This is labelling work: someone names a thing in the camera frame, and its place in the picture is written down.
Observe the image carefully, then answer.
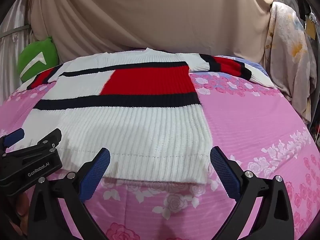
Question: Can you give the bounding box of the white curtain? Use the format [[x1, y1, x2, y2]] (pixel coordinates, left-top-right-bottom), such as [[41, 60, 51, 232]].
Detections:
[[0, 0, 34, 105]]

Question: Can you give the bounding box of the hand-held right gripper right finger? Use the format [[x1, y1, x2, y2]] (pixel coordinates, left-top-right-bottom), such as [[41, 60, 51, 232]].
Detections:
[[210, 147, 295, 240]]

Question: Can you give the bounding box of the tan paper tag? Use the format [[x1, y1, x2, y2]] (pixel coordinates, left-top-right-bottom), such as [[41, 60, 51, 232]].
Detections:
[[305, 15, 318, 40]]

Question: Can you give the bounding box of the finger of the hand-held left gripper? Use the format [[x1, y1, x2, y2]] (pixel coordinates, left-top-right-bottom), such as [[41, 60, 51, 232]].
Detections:
[[0, 128, 25, 152], [30, 128, 62, 153]]

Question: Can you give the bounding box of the pink floral bedsheet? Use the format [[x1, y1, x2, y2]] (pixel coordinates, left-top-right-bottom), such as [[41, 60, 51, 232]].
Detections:
[[0, 52, 320, 240]]

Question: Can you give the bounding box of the beige draped cloth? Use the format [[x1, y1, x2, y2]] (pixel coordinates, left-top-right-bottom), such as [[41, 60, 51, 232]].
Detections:
[[27, 0, 275, 63]]

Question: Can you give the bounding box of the person's left hand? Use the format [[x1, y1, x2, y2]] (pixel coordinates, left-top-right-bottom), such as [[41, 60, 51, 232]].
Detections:
[[14, 192, 32, 237]]

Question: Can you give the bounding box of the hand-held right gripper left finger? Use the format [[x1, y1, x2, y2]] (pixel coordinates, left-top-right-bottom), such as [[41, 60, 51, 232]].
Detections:
[[27, 148, 111, 240]]

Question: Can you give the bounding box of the pale floral cloth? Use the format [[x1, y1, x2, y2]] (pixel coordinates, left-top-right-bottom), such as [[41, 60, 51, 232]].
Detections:
[[264, 1, 318, 124]]

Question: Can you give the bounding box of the grey metal rail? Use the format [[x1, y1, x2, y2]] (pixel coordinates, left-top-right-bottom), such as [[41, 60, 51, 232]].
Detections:
[[0, 25, 30, 38]]

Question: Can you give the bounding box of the green plush pillow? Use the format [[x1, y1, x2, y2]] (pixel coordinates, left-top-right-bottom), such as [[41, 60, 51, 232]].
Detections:
[[17, 36, 60, 82]]

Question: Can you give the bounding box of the white red navy knit sweater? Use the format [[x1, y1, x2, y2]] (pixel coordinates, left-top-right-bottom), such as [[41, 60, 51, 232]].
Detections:
[[19, 47, 275, 184]]

